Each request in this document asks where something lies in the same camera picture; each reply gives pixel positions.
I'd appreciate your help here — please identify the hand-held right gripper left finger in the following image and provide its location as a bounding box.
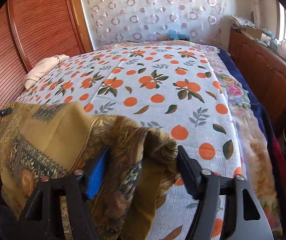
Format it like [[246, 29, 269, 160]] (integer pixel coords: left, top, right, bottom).
[[20, 145, 112, 240]]

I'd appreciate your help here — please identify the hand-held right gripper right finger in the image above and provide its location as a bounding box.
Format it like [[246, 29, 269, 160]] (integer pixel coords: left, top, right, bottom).
[[177, 145, 275, 240]]

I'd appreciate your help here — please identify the brown sunflower print garment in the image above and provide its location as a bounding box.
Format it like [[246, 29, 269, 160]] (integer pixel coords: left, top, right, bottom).
[[0, 102, 183, 240]]

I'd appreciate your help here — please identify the pale pink pillow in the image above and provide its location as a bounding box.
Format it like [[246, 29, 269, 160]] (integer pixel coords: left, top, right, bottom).
[[24, 54, 70, 90]]

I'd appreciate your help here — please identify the floral blanket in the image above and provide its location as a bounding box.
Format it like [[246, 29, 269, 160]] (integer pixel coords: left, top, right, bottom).
[[95, 41, 283, 238]]

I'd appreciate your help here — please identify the red cloth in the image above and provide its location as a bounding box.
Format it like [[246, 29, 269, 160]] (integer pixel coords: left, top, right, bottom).
[[270, 135, 286, 195]]

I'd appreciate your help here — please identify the orange fruit print bed sheet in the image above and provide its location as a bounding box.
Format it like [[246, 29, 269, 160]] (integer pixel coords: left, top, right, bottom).
[[15, 45, 243, 240]]

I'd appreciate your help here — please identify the wooden cabinet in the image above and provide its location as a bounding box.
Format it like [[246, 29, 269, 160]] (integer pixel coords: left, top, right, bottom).
[[228, 27, 286, 135]]

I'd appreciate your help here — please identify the blue plastic toy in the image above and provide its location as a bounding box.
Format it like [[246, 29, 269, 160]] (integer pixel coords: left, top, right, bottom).
[[167, 30, 191, 41]]

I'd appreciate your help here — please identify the cardboard box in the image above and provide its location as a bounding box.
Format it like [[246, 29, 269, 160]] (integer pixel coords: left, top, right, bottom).
[[244, 26, 263, 40]]

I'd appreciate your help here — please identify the stack of folded cloths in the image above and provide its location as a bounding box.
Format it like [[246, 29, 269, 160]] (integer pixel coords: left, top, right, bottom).
[[229, 15, 257, 29]]

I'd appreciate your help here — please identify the sheer circle pattern curtain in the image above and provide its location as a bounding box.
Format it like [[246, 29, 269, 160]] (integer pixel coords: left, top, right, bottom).
[[78, 0, 227, 49]]

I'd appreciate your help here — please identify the white window drape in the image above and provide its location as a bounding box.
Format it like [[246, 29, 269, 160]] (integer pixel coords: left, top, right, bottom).
[[250, 0, 265, 28]]

